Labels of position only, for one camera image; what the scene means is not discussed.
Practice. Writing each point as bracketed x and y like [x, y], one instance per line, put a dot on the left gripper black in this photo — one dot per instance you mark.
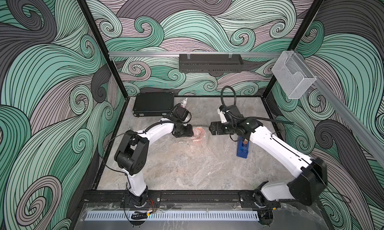
[189, 133]

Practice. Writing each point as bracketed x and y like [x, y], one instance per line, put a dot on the black perforated wall shelf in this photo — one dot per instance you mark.
[215, 64]

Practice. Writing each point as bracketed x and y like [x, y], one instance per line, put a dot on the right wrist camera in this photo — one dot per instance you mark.
[222, 116]

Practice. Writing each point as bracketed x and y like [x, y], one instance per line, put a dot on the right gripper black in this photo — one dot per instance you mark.
[218, 124]

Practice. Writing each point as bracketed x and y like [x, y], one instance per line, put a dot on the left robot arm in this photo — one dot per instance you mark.
[131, 155]

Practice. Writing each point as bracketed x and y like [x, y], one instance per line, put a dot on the clear acrylic wall bin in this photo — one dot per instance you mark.
[293, 74]

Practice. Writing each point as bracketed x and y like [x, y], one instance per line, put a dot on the blue tape dispenser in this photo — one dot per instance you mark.
[242, 148]

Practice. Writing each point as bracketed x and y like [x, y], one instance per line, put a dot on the orange ceramic mug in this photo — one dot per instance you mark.
[199, 134]

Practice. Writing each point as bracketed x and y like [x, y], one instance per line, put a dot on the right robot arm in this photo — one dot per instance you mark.
[310, 176]

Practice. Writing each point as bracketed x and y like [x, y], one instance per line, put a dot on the aluminium wall rail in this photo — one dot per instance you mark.
[177, 54]

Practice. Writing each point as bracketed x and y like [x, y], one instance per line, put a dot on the black hard case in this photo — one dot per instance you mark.
[153, 104]

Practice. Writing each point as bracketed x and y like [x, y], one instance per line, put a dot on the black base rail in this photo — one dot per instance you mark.
[246, 198]

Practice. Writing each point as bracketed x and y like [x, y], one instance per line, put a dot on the small pink white figurine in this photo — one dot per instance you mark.
[184, 102]

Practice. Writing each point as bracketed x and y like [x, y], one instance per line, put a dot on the white slotted cable duct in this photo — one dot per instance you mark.
[248, 216]

